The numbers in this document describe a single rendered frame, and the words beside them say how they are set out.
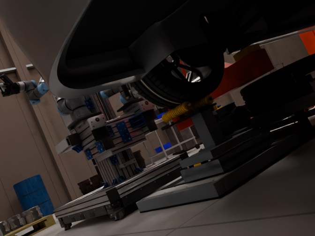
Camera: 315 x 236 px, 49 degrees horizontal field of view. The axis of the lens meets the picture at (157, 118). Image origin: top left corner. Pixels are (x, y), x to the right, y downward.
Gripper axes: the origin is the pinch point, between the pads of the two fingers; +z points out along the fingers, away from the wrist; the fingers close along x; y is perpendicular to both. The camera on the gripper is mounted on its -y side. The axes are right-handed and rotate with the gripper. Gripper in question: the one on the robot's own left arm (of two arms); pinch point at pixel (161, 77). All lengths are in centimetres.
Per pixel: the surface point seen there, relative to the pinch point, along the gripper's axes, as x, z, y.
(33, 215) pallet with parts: -204, -268, 60
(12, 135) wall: -607, -487, -151
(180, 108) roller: 52, 7, 32
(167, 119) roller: 40, -4, 33
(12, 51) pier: -654, -415, -381
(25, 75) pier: -659, -411, -302
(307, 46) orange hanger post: -161, 154, 12
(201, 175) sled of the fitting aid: 54, 2, 72
